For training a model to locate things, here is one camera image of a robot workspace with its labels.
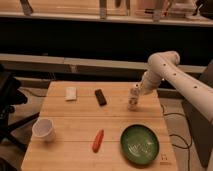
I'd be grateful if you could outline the small clear plastic bottle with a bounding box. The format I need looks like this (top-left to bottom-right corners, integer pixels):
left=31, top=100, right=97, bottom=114
left=128, top=84, right=141, bottom=111

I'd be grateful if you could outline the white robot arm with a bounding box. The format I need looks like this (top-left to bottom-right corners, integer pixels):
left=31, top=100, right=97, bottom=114
left=141, top=51, right=213, bottom=125

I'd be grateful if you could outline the black rectangular remote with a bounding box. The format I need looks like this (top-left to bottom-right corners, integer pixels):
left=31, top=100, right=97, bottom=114
left=95, top=89, right=107, bottom=106

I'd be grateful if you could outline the red orange carrot toy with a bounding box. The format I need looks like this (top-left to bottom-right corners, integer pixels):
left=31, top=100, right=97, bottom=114
left=92, top=130, right=104, bottom=153

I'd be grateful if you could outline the green round plate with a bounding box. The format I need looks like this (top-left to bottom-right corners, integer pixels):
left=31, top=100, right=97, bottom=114
left=120, top=124, right=160, bottom=165

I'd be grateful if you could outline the white paper cup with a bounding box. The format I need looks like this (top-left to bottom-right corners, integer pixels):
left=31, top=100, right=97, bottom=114
left=32, top=118, right=55, bottom=142

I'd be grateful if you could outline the black office chair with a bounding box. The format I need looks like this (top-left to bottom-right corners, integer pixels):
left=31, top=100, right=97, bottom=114
left=0, top=64, right=39, bottom=171

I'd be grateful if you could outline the black cable on floor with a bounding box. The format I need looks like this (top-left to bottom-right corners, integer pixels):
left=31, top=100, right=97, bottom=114
left=161, top=103, right=193, bottom=171

